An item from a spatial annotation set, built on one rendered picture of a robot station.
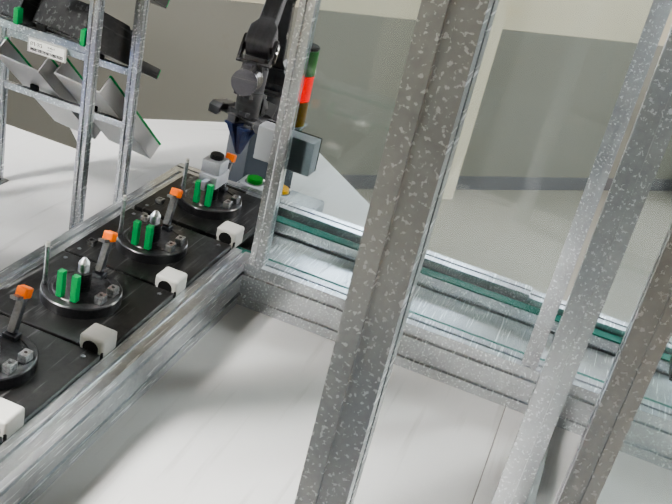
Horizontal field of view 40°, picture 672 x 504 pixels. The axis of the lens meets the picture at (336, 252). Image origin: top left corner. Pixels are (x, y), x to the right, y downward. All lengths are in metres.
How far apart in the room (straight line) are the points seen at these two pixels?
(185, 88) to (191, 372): 2.68
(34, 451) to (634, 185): 0.88
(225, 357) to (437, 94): 1.19
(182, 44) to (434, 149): 3.58
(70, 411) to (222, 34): 2.99
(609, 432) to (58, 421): 0.85
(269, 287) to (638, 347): 1.21
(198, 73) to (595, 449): 3.60
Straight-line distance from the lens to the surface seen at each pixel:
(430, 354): 1.86
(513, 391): 1.86
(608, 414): 0.83
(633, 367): 0.82
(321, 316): 1.89
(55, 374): 1.52
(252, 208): 2.12
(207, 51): 4.27
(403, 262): 0.72
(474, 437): 1.76
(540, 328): 1.78
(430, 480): 1.63
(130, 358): 1.58
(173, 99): 4.30
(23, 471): 1.39
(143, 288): 1.75
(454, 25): 0.66
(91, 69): 1.89
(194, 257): 1.88
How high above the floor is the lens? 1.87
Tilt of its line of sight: 27 degrees down
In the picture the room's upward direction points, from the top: 14 degrees clockwise
